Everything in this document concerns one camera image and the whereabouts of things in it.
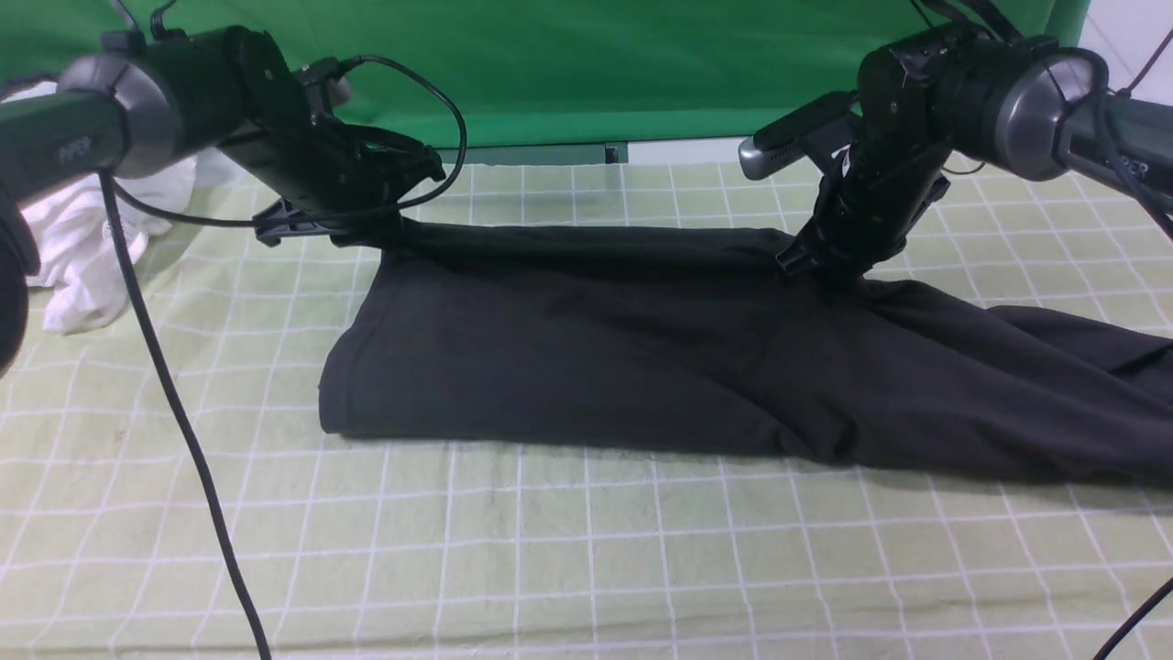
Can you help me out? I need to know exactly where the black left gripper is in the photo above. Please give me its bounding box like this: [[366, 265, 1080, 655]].
[[219, 120, 445, 247]]

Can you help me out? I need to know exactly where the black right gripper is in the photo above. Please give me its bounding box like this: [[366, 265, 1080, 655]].
[[777, 142, 952, 281]]

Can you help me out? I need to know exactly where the dark gray long-sleeve top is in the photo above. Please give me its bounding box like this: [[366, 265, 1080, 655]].
[[318, 222, 1172, 487]]

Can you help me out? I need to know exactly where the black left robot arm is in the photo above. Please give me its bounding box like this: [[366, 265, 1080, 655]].
[[1, 26, 462, 369]]

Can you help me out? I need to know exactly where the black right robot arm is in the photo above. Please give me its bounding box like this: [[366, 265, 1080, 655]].
[[753, 26, 1169, 283]]

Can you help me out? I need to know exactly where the white crumpled shirt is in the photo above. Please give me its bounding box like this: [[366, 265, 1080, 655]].
[[18, 82, 239, 336]]

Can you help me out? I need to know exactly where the green checkered table cloth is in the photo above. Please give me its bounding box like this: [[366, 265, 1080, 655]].
[[0, 156, 1173, 660]]

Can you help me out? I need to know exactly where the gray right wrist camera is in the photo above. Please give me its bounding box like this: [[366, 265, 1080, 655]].
[[738, 89, 861, 181]]

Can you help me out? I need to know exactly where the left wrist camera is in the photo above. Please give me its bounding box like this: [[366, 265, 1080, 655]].
[[293, 56, 353, 116]]

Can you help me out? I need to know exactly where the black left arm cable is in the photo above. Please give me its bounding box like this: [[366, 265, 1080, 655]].
[[96, 55, 468, 660]]

